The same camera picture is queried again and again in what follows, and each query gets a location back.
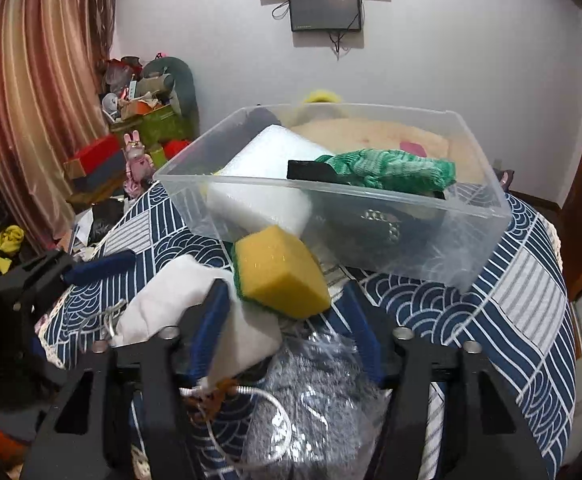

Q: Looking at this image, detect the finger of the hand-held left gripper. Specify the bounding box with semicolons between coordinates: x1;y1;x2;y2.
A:
18;249;138;306

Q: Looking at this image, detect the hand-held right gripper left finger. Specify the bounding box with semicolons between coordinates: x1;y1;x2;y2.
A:
26;279;232;480

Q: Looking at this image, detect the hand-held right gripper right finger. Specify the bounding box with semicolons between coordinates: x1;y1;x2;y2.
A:
337;284;554;480

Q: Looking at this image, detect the yellow and green sponge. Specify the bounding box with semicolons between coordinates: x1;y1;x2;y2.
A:
233;225;332;320

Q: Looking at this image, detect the clear plastic box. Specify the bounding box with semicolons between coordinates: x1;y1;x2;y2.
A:
153;102;514;293

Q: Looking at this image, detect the steel wool in plastic bag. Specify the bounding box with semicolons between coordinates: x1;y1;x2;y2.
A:
243;329;398;480

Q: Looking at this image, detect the yellow cloth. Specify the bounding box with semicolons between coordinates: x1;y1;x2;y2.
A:
0;225;26;276

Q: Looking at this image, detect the red and grey box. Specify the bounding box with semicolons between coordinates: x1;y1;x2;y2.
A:
63;134;128;182

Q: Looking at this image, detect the pink rabbit figure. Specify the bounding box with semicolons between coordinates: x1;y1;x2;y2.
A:
123;130;152;200

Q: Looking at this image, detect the dark patterned cloth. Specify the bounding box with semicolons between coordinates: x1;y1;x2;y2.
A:
356;205;408;247

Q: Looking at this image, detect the navy patterned blanket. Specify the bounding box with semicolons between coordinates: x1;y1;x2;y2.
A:
35;180;580;480

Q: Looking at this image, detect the white foam block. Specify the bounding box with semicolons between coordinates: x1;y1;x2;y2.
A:
206;125;342;237

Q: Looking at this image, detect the green cardboard box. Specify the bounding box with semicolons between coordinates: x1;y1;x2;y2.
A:
137;104;192;144

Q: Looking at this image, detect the green knit cloth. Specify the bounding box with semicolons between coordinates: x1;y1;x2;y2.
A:
316;148;458;192

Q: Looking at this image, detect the black scouring pad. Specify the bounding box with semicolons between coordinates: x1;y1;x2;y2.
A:
286;159;446;202

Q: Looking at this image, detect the striped pink curtain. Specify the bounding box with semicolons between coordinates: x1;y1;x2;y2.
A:
0;0;118;263

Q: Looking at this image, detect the yellow fluffy object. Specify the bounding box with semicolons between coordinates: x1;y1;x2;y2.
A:
303;89;342;106

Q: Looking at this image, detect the white drawstring pouch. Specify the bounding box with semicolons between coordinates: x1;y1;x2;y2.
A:
103;254;294;468

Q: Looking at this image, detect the small black wall screen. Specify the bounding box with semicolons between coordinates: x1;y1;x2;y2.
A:
288;0;363;33

